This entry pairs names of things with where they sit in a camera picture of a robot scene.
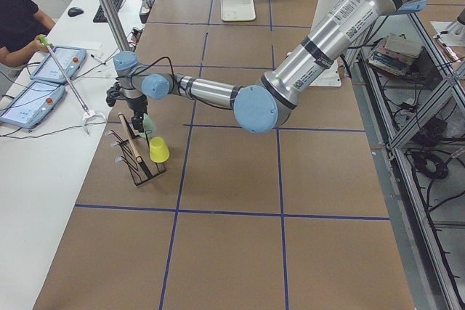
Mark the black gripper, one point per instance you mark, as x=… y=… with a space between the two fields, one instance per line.
x=138 y=107

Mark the light green cup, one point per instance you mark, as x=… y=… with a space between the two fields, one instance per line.
x=149 y=127

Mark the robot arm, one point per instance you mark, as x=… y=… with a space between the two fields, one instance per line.
x=267 y=104

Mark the yellow cup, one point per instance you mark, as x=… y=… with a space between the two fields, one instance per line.
x=159 y=151

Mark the white bear tray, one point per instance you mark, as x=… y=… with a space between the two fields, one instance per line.
x=237 y=10

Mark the long reach grabber stick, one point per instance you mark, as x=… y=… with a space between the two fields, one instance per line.
x=88 y=113

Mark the black marker pen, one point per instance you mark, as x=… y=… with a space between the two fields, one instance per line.
x=97 y=59

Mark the far teach pendant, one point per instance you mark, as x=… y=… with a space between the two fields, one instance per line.
x=70 y=59

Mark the teach pendant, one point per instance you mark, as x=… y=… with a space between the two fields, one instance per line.
x=70 y=59
x=33 y=104

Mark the near teach pendant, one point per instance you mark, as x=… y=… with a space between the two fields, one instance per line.
x=33 y=104

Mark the black computer mouse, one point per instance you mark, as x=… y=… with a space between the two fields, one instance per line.
x=75 y=11

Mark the person in black shirt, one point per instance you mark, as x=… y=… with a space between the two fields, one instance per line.
x=23 y=25

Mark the stack of books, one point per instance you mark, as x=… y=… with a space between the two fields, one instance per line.
x=394 y=54

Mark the black wire cup rack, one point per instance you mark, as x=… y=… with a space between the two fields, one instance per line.
x=139 y=170

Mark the aluminium frame post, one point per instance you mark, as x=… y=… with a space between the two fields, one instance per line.
x=115 y=24

